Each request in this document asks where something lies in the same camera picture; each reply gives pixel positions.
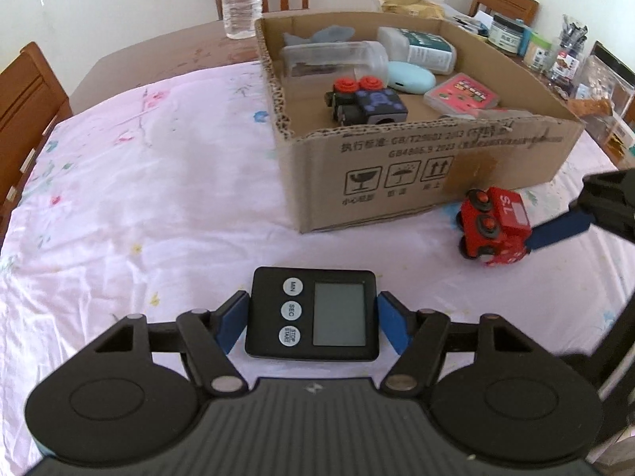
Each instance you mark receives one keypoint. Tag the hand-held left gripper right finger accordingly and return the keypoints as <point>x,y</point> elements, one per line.
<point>394,322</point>

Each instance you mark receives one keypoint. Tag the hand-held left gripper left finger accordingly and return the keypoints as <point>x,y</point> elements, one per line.
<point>233,322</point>

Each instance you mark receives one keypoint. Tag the white bottle green label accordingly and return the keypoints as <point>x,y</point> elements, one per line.
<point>426,49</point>

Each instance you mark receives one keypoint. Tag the large clear container black lid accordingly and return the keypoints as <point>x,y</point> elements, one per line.
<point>605,89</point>

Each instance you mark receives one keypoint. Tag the black digital timer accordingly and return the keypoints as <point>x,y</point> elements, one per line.
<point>342,315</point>

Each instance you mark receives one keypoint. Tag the grey shark toy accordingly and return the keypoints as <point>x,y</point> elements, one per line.
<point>327,34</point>

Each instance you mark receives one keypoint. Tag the clear water bottle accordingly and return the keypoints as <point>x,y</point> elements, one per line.
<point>241,5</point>

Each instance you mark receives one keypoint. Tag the black toy car red wheels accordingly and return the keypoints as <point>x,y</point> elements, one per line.
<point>377,104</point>

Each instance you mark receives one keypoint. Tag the pink card pack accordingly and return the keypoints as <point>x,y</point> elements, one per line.
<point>461,94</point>

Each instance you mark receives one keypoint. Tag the green lid jar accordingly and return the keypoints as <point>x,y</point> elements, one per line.
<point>538,52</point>

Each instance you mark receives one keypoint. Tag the red toy train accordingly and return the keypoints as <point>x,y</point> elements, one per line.
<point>496,228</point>

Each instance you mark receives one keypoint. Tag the light blue case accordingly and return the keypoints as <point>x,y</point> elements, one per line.
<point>411,79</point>

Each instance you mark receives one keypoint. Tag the cardboard box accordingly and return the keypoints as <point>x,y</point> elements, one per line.
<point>397,178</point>

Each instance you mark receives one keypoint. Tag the gold foil bag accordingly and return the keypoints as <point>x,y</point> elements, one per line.
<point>411,5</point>

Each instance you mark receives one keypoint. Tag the clear plastic jar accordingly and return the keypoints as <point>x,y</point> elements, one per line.
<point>337,59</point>

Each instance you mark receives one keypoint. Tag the pink floral tablecloth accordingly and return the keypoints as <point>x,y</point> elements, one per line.
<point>149,183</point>

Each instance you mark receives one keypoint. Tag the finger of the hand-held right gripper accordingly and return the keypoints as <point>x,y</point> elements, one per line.
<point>558,230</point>

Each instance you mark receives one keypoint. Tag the clear pen holder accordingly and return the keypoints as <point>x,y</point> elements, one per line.
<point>568,59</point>

